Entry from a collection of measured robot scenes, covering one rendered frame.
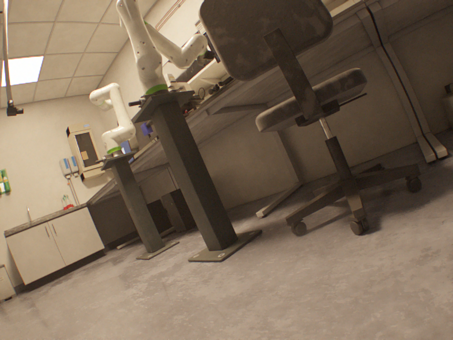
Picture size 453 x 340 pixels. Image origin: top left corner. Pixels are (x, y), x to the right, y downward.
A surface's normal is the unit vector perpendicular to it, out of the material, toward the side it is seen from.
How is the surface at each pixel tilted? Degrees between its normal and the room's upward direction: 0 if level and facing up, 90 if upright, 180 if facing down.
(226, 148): 90
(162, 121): 90
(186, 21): 90
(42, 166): 90
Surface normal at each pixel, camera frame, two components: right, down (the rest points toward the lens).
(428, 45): -0.60, 0.26
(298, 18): -0.43, 0.17
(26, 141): 0.69, -0.32
